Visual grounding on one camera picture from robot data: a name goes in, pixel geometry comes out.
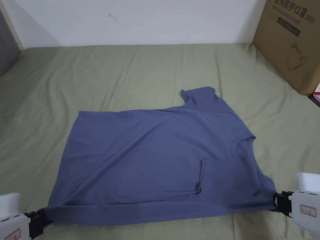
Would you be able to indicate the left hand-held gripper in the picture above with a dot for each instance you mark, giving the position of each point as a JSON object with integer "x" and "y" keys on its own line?
{"x": 12, "y": 222}

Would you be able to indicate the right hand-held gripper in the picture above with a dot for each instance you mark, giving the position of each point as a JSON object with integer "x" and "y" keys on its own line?
{"x": 306, "y": 207}

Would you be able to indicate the blue t-shirt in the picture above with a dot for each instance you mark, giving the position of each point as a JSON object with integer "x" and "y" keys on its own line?
{"x": 150, "y": 155}

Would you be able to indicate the pink and white package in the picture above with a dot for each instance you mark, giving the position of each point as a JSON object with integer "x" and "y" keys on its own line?
{"x": 317, "y": 94}

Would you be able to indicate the bed with pale green sheet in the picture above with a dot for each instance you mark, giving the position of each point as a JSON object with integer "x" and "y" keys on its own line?
{"x": 105, "y": 75}

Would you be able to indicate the brown cardboard carton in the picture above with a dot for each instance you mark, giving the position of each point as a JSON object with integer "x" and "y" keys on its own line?
{"x": 290, "y": 37}

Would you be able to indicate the grey padded headboard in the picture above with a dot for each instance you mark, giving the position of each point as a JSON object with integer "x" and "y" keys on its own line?
{"x": 6, "y": 42}

